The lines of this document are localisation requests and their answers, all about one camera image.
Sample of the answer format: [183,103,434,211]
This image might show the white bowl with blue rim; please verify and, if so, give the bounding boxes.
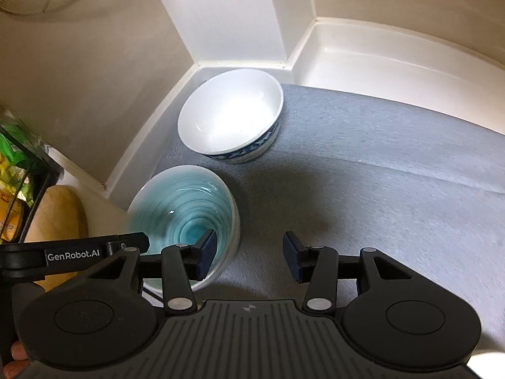
[177,68,285,164]

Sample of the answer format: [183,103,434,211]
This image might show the person's left hand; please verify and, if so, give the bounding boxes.
[9,341,31,379]

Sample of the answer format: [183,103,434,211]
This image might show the wooden cutting board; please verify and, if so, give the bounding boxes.
[26,185,89,293]

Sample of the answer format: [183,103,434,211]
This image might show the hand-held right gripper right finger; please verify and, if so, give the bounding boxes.
[283,231,429,312]

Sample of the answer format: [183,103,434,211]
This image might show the teal striped bowl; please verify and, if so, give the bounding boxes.
[127,165,241,283]

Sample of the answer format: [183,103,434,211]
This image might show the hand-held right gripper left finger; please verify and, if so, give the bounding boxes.
[75,229,218,312]

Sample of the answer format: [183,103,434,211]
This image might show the black wire spice rack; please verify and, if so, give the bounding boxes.
[0,124,64,244]

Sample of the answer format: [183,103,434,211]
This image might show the green food packet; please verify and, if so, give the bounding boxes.
[0,124,42,168]

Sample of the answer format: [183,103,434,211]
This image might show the grey mat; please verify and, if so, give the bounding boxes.
[152,83,505,354]

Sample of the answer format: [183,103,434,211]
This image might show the yellow food packet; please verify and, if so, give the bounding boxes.
[0,158,35,242]

